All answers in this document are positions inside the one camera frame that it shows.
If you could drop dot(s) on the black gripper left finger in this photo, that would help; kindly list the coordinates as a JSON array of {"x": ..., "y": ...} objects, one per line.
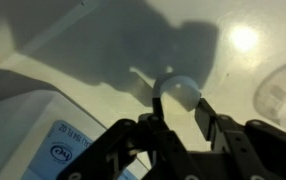
[{"x": 158, "y": 106}]

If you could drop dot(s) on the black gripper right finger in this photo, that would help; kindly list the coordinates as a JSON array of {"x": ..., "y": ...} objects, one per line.
[{"x": 204, "y": 115}]

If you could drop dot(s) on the white detergent jug blue label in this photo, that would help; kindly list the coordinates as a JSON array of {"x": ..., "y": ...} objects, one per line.
[{"x": 23, "y": 133}]

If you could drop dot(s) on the white front-load washing machine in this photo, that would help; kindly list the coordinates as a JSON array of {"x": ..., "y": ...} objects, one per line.
[{"x": 236, "y": 76}]

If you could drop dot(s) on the clear plastic measuring cup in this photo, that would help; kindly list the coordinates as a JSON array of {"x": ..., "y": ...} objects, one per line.
[{"x": 276, "y": 96}]

